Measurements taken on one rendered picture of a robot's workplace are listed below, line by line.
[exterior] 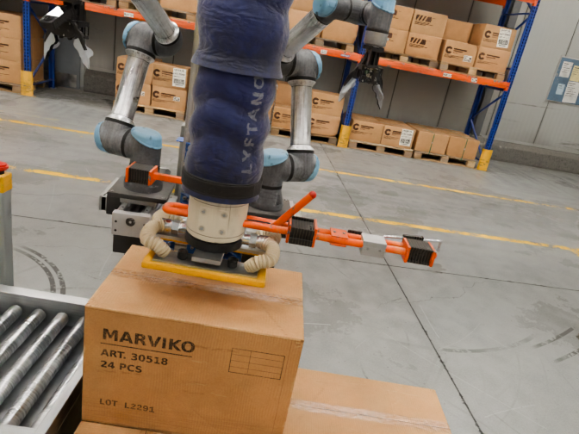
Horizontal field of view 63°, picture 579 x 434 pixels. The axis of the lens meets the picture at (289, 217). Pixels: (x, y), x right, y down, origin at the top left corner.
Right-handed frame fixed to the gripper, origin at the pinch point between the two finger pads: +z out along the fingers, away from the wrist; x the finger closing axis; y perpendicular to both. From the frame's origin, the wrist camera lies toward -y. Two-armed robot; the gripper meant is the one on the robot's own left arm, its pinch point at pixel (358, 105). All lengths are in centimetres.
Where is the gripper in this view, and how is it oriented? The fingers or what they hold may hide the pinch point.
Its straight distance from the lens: 172.8
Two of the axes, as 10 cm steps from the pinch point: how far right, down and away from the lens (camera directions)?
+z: -1.8, 9.2, 3.5
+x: 9.8, 1.4, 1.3
